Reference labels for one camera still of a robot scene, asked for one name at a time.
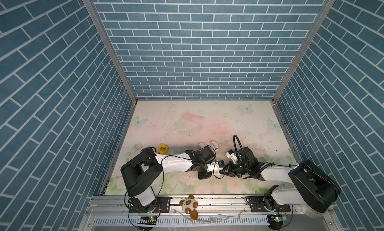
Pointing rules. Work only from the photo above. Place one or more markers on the yellow tape measure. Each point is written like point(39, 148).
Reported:
point(163, 149)

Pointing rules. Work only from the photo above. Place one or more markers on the brown white plush toy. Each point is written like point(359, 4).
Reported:
point(189, 207)

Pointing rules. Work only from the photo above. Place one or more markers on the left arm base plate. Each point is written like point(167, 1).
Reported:
point(160, 205)

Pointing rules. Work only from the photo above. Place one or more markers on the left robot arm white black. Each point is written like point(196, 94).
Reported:
point(140, 172)

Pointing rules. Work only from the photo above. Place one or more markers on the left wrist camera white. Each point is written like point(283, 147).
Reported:
point(216, 167)

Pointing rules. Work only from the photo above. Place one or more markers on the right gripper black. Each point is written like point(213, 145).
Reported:
point(230, 170)

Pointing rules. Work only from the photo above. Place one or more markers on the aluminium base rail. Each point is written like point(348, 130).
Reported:
point(216, 213)

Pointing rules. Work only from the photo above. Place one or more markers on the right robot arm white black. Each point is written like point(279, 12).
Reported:
point(311, 187)

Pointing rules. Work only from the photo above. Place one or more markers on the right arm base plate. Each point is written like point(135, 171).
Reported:
point(259, 204)

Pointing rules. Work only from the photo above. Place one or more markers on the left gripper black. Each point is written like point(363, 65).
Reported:
point(203, 176)

